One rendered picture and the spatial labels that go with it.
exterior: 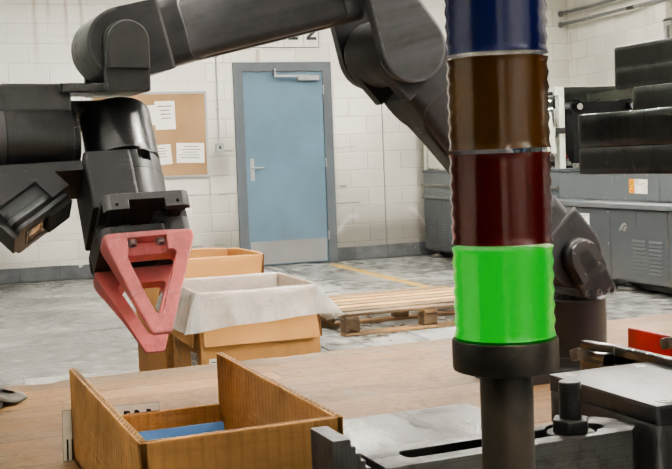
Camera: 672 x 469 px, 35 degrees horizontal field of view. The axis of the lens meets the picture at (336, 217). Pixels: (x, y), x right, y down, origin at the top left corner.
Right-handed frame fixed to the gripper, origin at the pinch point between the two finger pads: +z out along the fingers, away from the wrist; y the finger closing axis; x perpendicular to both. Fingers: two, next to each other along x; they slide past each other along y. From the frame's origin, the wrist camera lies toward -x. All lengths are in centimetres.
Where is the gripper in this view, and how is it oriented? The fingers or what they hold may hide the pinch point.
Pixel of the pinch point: (156, 332)
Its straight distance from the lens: 81.5
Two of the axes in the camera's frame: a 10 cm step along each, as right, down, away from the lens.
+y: 2.8, -5.1, -8.1
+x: 9.3, -0.8, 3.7
